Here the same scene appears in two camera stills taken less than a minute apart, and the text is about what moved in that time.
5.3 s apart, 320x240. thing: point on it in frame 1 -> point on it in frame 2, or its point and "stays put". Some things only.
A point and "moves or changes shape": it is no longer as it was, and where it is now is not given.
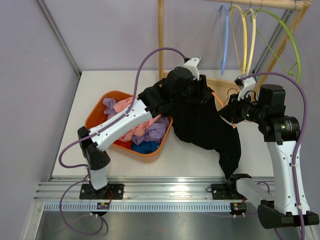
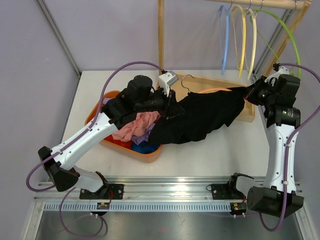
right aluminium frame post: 282,21 stays put
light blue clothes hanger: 224,59 stays put
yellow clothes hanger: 245,37 moves or changes shape
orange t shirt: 127,144 stays put
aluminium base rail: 141,194 stays put
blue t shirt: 146,147 stays put
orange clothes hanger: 221,102 moves or changes shape
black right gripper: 230,113 -> 252,96
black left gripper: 201,91 -> 174,108
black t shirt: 196,120 moves or changes shape
